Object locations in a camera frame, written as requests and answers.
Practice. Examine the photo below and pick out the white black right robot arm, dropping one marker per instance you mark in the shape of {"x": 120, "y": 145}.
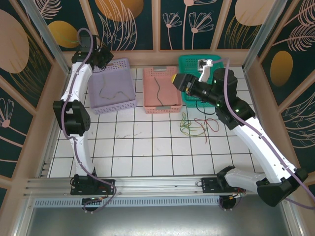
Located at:
{"x": 265, "y": 147}

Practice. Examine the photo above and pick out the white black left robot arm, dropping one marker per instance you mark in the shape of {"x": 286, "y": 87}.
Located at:
{"x": 78, "y": 81}

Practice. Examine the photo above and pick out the pink perforated plastic basket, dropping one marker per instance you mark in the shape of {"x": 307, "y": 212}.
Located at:
{"x": 169, "y": 93}

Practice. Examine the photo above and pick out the teal mesh plastic basket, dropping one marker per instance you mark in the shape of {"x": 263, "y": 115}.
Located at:
{"x": 187, "y": 65}

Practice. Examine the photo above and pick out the lilac perforated plastic basket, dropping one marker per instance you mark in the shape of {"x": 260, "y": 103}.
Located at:
{"x": 123, "y": 81}

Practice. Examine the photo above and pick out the brushed metal sheet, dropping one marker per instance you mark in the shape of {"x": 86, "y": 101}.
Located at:
{"x": 157, "y": 223}

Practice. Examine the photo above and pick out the aluminium frame post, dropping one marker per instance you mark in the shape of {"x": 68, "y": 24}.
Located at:
{"x": 262, "y": 37}
{"x": 50, "y": 37}

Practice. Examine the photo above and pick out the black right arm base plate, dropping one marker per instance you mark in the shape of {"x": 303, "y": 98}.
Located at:
{"x": 208, "y": 183}

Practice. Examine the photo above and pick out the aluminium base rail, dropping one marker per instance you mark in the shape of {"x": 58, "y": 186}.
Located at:
{"x": 157, "y": 183}

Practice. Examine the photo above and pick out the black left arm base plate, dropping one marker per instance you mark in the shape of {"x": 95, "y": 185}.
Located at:
{"x": 109, "y": 183}

